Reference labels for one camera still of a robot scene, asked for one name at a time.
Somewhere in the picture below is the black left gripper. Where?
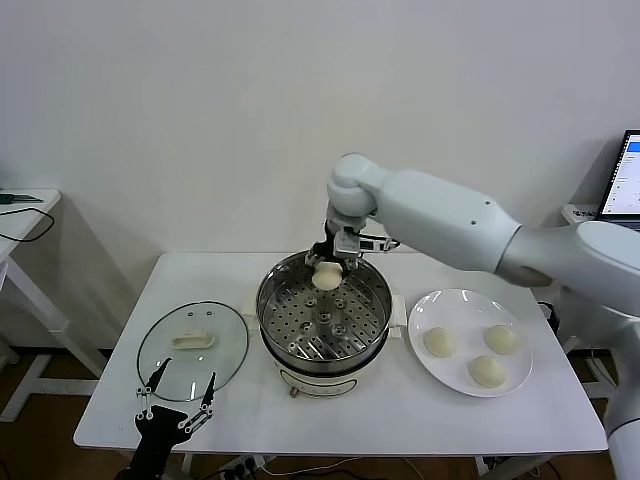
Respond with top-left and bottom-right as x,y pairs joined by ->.
117,357 -> 217,480

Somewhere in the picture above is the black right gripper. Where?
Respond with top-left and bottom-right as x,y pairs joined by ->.
304,217 -> 359,277

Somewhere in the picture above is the white steamed baozi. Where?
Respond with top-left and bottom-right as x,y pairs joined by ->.
483,324 -> 523,356
422,327 -> 459,359
466,354 -> 509,389
311,263 -> 344,291

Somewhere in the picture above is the round glass pot lid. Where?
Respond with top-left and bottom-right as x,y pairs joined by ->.
136,300 -> 250,404

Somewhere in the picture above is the stainless steel steamer basket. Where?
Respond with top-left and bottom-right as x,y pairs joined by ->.
255,248 -> 393,369

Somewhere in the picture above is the white power strip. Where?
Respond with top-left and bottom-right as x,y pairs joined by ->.
219,454 -> 274,476

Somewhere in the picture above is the white electric cooker pot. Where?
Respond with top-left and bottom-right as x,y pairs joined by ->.
241,292 -> 407,401

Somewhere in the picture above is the white round plate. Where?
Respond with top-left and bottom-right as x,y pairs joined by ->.
407,288 -> 534,399

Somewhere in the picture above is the white side table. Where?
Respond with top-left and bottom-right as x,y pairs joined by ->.
0,188 -> 110,426
559,202 -> 617,401

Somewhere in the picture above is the dark green flat tool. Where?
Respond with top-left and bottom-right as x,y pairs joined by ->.
0,192 -> 45,206

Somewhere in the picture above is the grey open laptop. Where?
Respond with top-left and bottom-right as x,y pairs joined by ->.
594,129 -> 640,221

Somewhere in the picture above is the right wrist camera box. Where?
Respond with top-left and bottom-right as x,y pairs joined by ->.
333,228 -> 402,255

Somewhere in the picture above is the white cable under table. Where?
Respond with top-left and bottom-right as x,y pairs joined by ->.
262,457 -> 351,477

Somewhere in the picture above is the black looped cable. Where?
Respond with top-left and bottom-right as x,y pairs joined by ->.
0,207 -> 55,245

